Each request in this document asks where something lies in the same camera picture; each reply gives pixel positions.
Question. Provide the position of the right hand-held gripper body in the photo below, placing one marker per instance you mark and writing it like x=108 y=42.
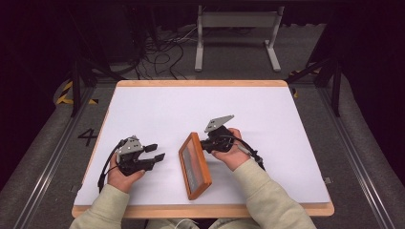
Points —
x=219 y=140

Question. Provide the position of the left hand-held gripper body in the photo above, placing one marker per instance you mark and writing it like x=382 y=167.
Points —
x=130 y=147

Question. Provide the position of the orange wooden picture frame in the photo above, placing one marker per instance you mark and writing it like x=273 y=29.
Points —
x=194 y=168

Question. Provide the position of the person's right hand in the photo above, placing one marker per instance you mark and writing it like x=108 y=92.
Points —
x=234 y=159

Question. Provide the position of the person's left hand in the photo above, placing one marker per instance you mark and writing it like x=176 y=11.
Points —
x=122 y=181

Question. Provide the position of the white table sheet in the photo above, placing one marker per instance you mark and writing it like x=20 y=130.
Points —
x=203 y=108

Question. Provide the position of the black floor tape mark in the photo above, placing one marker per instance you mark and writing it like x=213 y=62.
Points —
x=90 y=136

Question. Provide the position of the black metal stand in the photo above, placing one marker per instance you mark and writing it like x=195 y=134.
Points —
x=336 y=92
x=75 y=89

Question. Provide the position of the person's lap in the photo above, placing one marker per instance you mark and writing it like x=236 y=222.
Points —
x=223 y=224

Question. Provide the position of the yellow black hazard tape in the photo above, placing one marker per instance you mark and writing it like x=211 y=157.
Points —
x=65 y=90
x=295 y=93

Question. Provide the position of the grey metal stand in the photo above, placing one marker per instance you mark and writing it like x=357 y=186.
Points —
x=237 y=19

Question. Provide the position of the grey metal bracket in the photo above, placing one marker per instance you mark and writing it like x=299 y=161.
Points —
x=75 y=188
x=328 y=180

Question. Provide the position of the aluminium floor rail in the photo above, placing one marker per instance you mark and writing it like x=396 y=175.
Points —
x=47 y=173
x=359 y=171

